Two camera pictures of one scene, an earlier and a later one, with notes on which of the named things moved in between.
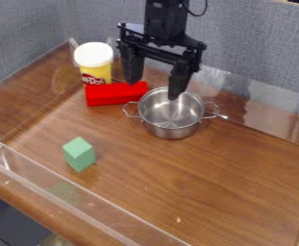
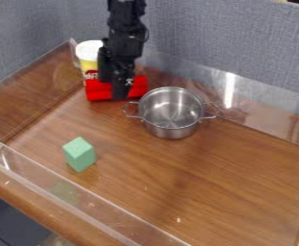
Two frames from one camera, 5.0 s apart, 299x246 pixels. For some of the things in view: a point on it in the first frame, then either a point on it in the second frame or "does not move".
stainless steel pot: x=169 y=118 does not move
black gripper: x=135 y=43 -> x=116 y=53
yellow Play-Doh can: x=93 y=58 does not move
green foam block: x=80 y=154 does not move
